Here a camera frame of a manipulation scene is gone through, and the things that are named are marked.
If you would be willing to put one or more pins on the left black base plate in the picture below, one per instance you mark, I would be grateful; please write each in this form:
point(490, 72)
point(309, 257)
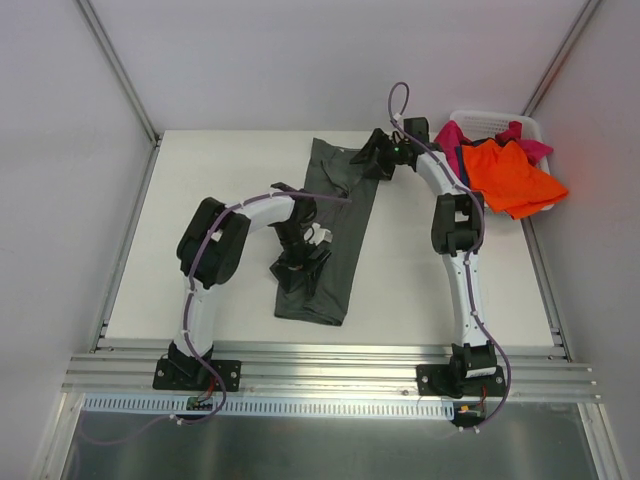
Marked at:
point(195, 377)

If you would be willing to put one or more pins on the right small circuit board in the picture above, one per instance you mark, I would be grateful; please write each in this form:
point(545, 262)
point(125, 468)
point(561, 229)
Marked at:
point(477, 410)

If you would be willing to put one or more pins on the white plastic laundry basket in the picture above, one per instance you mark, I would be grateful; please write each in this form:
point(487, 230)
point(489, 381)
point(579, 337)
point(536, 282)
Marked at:
point(484, 129)

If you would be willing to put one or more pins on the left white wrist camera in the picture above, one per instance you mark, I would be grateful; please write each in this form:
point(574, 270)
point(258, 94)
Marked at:
point(320, 235)

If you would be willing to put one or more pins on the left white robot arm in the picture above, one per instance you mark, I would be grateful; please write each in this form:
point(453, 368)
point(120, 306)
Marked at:
point(211, 248)

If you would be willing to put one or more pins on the left small circuit board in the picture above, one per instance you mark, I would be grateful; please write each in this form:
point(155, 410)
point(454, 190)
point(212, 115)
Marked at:
point(199, 403)

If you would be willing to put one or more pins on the small circuit board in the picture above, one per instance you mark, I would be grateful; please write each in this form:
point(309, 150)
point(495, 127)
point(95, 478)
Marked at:
point(477, 410)
point(199, 403)

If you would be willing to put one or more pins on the navy blue t-shirt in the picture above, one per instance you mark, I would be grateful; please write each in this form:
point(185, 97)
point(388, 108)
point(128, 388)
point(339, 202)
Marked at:
point(463, 174)

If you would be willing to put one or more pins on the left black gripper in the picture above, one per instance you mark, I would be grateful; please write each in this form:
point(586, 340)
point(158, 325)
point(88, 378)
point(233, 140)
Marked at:
point(298, 264)

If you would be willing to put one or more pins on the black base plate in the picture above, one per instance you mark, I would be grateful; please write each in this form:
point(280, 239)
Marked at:
point(195, 377)
point(439, 380)

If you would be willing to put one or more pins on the aluminium mounting rail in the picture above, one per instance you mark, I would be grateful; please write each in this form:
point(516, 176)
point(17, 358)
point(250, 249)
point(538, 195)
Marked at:
point(330, 371)

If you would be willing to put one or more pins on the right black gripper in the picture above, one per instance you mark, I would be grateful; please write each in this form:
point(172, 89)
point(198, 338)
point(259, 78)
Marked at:
point(379, 154)

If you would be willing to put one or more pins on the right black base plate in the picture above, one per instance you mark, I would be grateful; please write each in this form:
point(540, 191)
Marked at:
point(439, 380)

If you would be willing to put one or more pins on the magenta t-shirt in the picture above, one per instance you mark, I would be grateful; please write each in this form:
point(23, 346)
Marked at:
point(451, 138)

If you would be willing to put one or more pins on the orange t-shirt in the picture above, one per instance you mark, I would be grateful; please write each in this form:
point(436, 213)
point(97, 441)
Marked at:
point(508, 182)

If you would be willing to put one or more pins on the white slotted cable duct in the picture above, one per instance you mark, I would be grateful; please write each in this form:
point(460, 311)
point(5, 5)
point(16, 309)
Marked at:
point(271, 407)

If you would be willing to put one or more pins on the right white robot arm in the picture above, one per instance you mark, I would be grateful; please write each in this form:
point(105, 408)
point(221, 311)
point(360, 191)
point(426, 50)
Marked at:
point(457, 233)

